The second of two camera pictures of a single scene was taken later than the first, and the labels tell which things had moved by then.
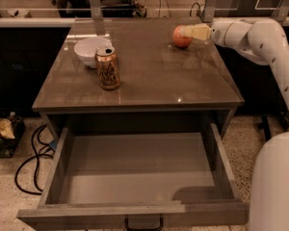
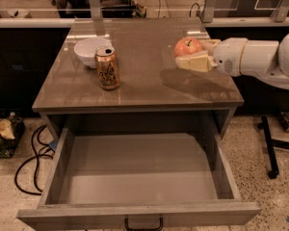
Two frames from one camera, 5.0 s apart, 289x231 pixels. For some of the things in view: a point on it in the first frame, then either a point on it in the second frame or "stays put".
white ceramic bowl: x=86 y=49 stays put
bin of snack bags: x=7 y=129 stays put
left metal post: x=95 y=1 stays put
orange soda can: x=108 y=66 stays put
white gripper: x=219 y=34 -> x=229 y=57
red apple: x=179 y=38 -> x=187 y=45
